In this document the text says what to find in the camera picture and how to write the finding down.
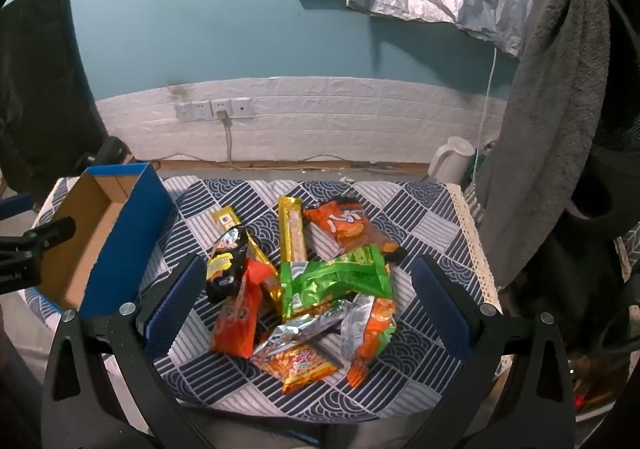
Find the grey power cable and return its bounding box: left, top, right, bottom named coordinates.
left=219, top=111, right=237, bottom=165

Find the navy patterned tablecloth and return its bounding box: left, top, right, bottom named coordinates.
left=22, top=174, right=504, bottom=424

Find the green snack bag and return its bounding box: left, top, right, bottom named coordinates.
left=280, top=245, right=393, bottom=321

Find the blue cardboard box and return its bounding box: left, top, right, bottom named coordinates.
left=37, top=163, right=175, bottom=318

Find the black yellow snack bag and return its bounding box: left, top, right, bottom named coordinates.
left=205, top=224, right=248, bottom=305

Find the thin gold snack bar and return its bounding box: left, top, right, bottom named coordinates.
left=212, top=205, right=282, bottom=313

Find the grey hanging towel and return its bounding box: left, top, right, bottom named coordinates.
left=474, top=0, right=611, bottom=287

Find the silver foil snack packet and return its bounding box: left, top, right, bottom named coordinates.
left=252, top=299, right=352, bottom=361

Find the black office chair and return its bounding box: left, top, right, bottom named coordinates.
left=1, top=0, right=130, bottom=205

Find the orange silver snack bag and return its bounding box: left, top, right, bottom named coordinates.
left=341, top=294, right=396, bottom=388

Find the white hanging cord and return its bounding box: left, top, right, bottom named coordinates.
left=472, top=46, right=499, bottom=170

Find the orange brown chip bag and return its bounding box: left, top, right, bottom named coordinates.
left=303, top=196, right=406, bottom=263

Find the orange noodle snack bag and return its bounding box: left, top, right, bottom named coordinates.
left=250, top=344, right=340, bottom=395

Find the gold wafer bar wrapper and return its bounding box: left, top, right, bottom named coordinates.
left=278, top=196, right=307, bottom=263

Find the white electric kettle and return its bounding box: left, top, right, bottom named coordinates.
left=427, top=136, right=475, bottom=184

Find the white wall socket strip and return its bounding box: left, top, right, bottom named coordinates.
left=174, top=97, right=255, bottom=123

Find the red orange snack bag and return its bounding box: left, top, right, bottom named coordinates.
left=212, top=258, right=274, bottom=359

